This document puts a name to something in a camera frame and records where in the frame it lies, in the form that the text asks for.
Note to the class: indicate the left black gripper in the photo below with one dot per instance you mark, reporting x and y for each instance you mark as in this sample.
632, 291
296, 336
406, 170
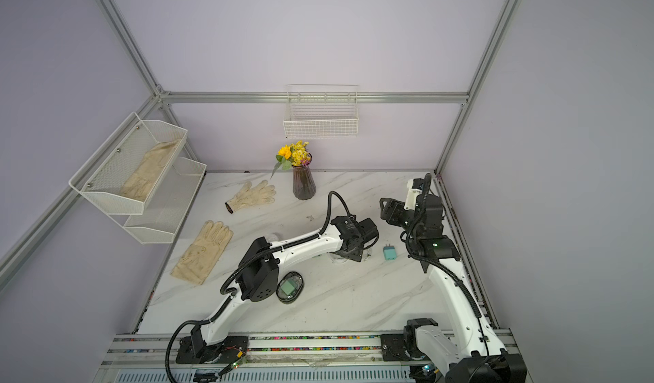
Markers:
357, 255

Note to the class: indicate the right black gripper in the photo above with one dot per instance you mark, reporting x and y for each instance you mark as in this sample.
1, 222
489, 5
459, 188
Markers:
395, 210

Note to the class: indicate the teal charger plug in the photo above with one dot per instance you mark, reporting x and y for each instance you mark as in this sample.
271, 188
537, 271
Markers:
389, 253

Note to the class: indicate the green charger plug front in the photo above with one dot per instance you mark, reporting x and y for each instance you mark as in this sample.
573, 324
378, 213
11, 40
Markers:
289, 287

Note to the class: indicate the clear round case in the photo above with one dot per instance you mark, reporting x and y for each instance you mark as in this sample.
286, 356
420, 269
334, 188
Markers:
337, 258

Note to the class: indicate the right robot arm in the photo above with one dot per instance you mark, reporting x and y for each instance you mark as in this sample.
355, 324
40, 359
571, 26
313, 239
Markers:
475, 353

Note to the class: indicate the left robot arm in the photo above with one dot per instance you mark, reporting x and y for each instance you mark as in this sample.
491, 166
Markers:
257, 276

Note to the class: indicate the dark ribbed vase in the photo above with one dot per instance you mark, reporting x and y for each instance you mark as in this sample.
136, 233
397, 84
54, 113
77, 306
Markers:
304, 187

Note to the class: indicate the yellow flower bouquet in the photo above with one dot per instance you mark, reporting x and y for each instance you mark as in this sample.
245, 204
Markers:
292, 156

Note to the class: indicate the white fabric glove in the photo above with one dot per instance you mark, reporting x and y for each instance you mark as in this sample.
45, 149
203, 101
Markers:
251, 195

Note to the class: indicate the beige leather glove table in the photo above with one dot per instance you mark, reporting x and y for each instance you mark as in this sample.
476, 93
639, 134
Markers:
201, 256

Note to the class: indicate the lower white mesh basket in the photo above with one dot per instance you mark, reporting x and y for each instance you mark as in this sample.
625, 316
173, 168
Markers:
168, 208

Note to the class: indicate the white mesh basket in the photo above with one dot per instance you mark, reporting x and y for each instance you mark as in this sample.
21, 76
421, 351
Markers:
103, 178
168, 208

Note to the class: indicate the beige glove in basket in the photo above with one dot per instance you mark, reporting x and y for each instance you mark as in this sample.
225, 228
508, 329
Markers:
139, 185

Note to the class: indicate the upper white mesh basket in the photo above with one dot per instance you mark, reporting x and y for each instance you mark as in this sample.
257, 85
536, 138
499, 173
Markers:
103, 178

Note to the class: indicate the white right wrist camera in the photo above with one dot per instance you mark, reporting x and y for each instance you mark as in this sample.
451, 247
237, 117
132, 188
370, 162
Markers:
415, 188

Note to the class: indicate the white wire wall basket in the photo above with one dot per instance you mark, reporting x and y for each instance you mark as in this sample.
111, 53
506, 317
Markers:
321, 111

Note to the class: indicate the aluminium cage frame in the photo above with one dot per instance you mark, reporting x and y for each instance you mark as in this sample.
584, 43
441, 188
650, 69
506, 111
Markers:
29, 243

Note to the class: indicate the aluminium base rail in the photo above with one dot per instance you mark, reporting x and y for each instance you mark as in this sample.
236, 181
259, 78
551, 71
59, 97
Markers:
304, 349

